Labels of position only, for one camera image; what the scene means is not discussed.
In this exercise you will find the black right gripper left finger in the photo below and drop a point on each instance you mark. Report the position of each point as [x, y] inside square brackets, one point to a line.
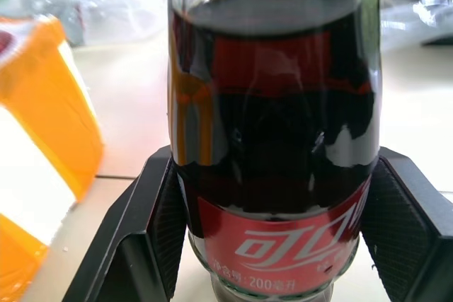
[141, 231]

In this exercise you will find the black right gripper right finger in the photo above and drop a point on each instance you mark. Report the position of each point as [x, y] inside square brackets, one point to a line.
[407, 231]

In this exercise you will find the glass cola bottle red label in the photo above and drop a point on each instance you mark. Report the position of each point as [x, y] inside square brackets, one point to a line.
[274, 132]

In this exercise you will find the orange plastic crate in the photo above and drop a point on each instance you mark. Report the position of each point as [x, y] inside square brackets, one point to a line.
[39, 160]

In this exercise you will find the clear crumpled plastic bag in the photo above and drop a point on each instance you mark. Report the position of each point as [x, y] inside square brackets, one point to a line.
[95, 12]

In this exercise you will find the dark monitor with silver stand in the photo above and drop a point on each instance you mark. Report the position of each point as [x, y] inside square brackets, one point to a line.
[421, 1]

